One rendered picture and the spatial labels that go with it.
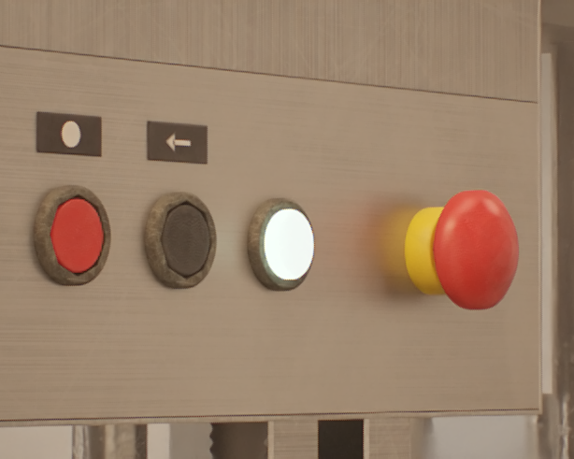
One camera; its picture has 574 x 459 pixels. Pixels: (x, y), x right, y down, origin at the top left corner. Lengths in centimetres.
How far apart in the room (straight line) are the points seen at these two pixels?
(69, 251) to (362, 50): 16
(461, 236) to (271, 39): 9
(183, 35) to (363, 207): 10
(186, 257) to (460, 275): 12
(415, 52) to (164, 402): 17
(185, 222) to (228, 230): 3
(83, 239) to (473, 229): 16
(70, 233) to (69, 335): 3
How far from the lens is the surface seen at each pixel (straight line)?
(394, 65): 107
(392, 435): 131
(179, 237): 98
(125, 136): 96
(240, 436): 113
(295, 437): 126
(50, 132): 94
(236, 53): 100
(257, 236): 100
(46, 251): 93
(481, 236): 106
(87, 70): 95
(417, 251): 106
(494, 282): 106
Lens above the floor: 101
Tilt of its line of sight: 2 degrees up
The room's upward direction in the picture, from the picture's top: straight up
